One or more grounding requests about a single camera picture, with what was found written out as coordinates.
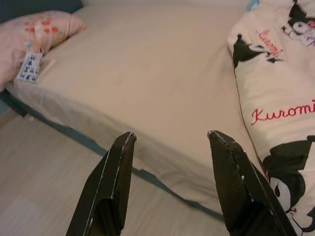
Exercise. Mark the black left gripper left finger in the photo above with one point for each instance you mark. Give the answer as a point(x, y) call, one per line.
point(110, 186)

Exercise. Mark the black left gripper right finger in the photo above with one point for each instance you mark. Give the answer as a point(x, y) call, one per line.
point(238, 186)

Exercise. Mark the cream cartoon print quilt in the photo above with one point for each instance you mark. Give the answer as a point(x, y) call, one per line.
point(283, 86)

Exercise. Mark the white book with black letters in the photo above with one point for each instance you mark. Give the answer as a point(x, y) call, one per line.
point(30, 65)

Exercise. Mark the pink pillow with coloured dots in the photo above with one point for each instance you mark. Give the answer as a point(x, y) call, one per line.
point(22, 41)

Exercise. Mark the mattress with beige sheet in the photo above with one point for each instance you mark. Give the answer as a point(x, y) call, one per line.
point(147, 73)

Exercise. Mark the dark teal padded headboard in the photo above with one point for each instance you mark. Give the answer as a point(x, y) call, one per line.
point(37, 8)

